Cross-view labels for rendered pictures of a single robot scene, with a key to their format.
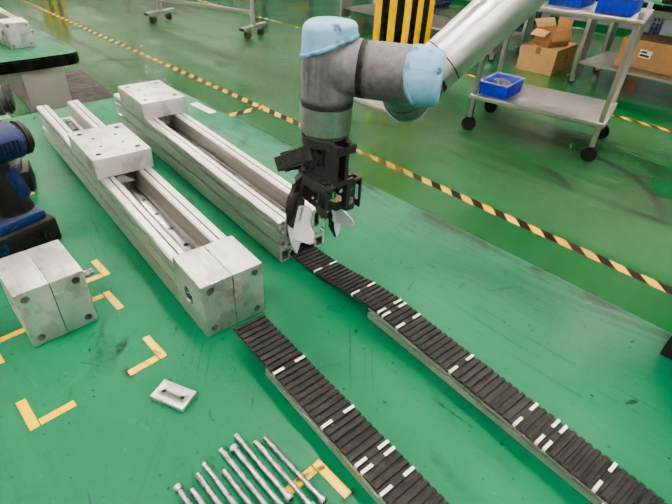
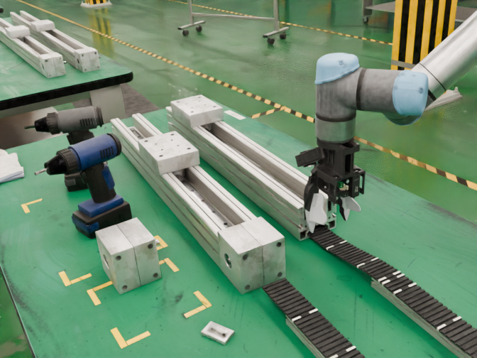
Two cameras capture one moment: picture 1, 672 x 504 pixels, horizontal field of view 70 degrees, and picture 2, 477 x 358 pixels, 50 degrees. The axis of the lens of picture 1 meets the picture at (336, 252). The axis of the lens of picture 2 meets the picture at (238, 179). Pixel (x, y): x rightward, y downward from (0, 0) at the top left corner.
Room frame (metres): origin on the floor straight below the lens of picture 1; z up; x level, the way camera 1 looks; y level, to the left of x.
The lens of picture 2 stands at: (-0.24, -0.04, 1.42)
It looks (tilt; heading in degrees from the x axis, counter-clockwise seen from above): 27 degrees down; 16
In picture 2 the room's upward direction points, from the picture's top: 4 degrees counter-clockwise
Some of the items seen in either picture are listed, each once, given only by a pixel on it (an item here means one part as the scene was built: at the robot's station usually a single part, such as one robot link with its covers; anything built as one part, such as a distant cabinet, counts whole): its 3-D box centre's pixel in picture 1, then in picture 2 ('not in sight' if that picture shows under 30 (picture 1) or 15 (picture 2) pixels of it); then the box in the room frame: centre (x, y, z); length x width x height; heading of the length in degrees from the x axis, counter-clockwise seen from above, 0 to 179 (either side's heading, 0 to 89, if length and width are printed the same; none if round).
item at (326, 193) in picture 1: (327, 171); (336, 166); (0.68, 0.02, 0.97); 0.09 x 0.08 x 0.12; 41
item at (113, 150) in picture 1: (111, 155); (168, 156); (0.90, 0.47, 0.87); 0.16 x 0.11 x 0.07; 41
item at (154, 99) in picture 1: (153, 104); (196, 114); (1.22, 0.49, 0.87); 0.16 x 0.11 x 0.07; 41
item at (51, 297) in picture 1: (55, 287); (133, 252); (0.54, 0.41, 0.83); 0.11 x 0.10 x 0.10; 135
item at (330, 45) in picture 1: (330, 63); (338, 87); (0.69, 0.02, 1.13); 0.09 x 0.08 x 0.11; 77
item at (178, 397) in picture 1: (173, 395); (217, 332); (0.39, 0.20, 0.78); 0.05 x 0.03 x 0.01; 70
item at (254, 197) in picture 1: (200, 156); (233, 155); (1.03, 0.33, 0.82); 0.80 x 0.10 x 0.09; 41
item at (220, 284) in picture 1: (227, 281); (257, 252); (0.58, 0.17, 0.83); 0.12 x 0.09 x 0.10; 131
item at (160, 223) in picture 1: (117, 177); (170, 172); (0.90, 0.47, 0.82); 0.80 x 0.10 x 0.09; 41
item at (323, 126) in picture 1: (327, 119); (336, 126); (0.69, 0.02, 1.05); 0.08 x 0.08 x 0.05
